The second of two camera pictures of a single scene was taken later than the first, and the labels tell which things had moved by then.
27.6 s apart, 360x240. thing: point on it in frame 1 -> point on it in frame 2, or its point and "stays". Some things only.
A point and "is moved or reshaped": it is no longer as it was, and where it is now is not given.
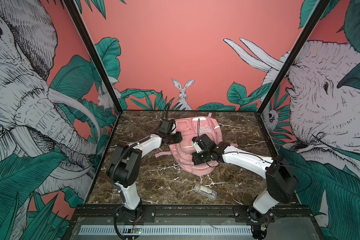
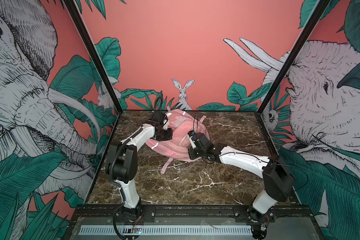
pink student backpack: (201, 147) is moved or reshaped
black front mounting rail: (194, 214) stays
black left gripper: (179, 137) -> (168, 135)
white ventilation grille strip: (111, 229) stays
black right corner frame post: (295, 54) stays
